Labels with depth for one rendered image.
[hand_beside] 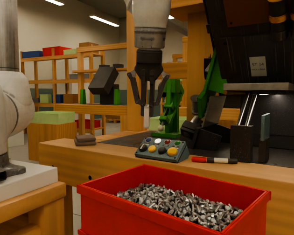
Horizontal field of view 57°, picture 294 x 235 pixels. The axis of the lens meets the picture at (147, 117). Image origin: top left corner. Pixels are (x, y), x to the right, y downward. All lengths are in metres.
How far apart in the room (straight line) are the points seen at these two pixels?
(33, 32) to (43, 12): 0.84
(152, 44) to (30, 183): 0.49
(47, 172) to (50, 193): 0.06
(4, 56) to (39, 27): 8.98
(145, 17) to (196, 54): 0.69
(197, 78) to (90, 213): 0.98
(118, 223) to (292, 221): 0.42
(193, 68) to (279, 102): 0.50
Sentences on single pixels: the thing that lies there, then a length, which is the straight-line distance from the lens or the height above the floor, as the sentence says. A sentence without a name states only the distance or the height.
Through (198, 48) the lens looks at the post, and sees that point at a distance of 1.41.
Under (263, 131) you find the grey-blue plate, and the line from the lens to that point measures 0.85.
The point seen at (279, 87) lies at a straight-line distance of 0.75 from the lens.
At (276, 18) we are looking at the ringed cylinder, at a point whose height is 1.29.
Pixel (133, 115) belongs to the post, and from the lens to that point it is 1.60.
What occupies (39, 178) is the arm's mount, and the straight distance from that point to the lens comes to 0.80.
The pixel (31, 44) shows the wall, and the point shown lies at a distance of 9.59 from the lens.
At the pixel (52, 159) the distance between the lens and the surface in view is 1.16.
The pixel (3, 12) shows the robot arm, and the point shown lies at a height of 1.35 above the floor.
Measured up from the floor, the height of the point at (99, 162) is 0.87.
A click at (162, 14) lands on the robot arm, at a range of 0.77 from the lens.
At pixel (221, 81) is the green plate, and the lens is 0.98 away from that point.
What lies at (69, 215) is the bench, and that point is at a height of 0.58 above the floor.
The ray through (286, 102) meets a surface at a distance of 1.09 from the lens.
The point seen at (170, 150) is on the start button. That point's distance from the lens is 0.81.
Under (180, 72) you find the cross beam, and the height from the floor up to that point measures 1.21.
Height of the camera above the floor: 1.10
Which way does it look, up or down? 5 degrees down
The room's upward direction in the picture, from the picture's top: straight up
